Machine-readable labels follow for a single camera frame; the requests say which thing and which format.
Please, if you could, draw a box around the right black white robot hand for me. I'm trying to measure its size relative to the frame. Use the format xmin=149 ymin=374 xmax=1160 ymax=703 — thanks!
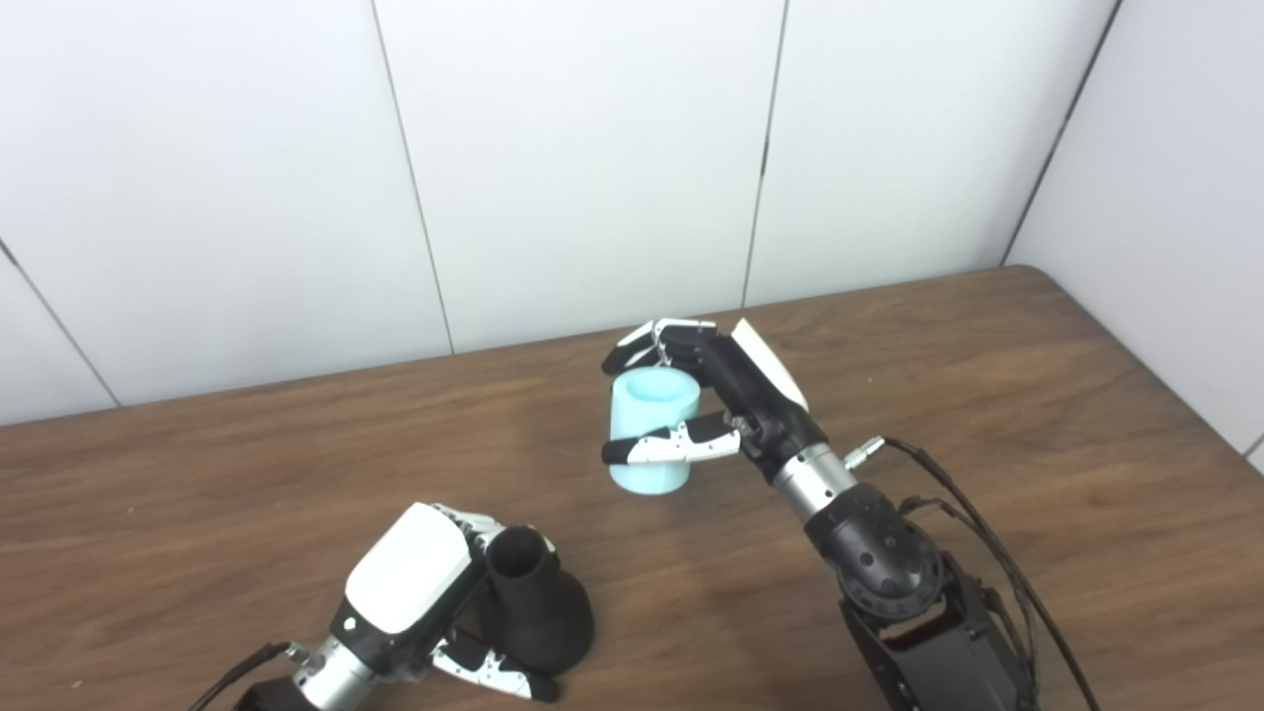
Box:
xmin=600 ymin=317 xmax=830 ymax=485

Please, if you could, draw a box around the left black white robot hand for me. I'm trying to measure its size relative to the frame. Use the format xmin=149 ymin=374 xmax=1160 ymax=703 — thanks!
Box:
xmin=331 ymin=502 xmax=559 ymax=704

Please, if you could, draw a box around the light-blue short hose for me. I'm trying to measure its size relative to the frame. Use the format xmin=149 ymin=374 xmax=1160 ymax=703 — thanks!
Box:
xmin=609 ymin=366 xmax=702 ymax=495

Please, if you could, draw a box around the black flared nozzle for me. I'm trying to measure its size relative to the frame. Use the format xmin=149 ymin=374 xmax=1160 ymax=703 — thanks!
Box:
xmin=481 ymin=526 xmax=596 ymax=677

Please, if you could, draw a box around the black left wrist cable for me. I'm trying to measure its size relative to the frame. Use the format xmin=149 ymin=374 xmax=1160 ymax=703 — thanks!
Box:
xmin=188 ymin=642 xmax=313 ymax=711

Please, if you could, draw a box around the thick black right wrist cable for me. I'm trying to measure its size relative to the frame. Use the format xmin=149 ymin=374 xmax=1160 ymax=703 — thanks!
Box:
xmin=844 ymin=435 xmax=1103 ymax=711

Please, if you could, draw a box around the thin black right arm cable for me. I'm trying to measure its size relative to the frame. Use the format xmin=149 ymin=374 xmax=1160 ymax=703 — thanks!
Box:
xmin=897 ymin=494 xmax=1040 ymax=697

